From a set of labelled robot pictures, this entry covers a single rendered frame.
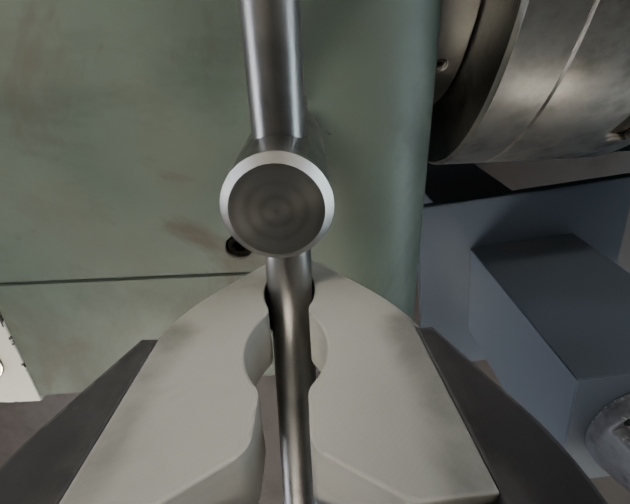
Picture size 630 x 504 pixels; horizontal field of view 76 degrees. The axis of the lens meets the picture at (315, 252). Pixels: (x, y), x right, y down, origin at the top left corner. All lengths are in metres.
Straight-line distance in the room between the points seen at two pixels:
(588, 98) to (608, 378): 0.40
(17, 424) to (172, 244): 2.47
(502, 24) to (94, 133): 0.21
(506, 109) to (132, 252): 0.23
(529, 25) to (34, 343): 0.32
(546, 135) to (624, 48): 0.06
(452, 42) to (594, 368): 0.45
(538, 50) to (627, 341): 0.48
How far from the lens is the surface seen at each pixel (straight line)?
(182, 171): 0.21
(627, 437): 0.64
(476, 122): 0.28
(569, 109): 0.30
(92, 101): 0.22
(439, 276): 0.86
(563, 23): 0.26
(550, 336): 0.65
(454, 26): 0.29
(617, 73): 0.29
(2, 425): 2.72
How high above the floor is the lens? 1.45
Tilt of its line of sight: 63 degrees down
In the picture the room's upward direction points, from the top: 177 degrees clockwise
